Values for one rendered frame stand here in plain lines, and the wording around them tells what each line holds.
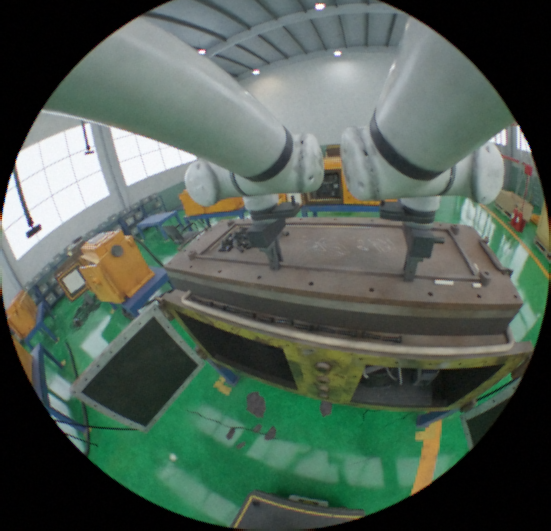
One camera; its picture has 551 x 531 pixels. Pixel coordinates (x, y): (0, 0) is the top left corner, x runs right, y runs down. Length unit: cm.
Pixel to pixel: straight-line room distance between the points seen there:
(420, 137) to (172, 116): 17
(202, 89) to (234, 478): 190
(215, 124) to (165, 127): 4
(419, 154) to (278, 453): 174
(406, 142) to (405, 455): 180
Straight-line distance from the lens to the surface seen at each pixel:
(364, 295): 47
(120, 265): 265
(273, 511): 147
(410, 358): 55
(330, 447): 170
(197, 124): 16
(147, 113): 15
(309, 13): 1187
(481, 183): 28
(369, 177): 19
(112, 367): 103
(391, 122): 16
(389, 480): 180
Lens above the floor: 170
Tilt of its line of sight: 31 degrees down
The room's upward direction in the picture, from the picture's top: 14 degrees counter-clockwise
